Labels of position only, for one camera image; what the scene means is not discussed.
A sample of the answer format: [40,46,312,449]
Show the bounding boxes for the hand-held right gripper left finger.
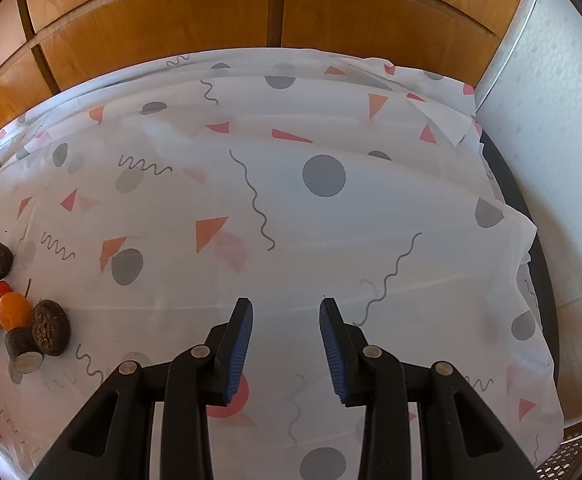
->
[31,298,254,480]

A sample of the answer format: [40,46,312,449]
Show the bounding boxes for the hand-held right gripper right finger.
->
[319,297,546,480]

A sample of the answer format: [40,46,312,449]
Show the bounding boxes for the dark sugarcane piece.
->
[4,327,44,375]

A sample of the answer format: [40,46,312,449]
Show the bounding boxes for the white patterned tablecloth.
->
[0,49,566,480]

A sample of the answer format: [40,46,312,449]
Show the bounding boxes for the small orange kumquat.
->
[0,293,32,332]

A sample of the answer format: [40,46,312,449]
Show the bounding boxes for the perforated brown panel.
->
[533,417,582,480]

